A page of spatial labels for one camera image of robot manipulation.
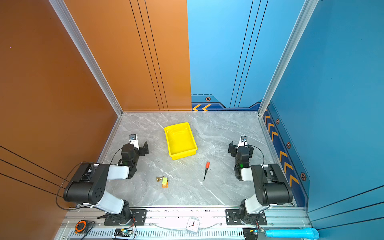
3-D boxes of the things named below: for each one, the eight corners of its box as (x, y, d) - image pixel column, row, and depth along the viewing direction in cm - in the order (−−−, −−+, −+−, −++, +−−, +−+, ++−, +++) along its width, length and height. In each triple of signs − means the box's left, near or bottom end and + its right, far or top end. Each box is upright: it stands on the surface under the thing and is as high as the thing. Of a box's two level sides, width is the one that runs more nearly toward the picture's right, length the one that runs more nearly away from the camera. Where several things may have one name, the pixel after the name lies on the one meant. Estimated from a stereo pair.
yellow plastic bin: (171, 162, 95) (169, 156, 89) (165, 132, 110) (163, 126, 105) (198, 154, 98) (198, 148, 93) (189, 126, 114) (188, 120, 108)
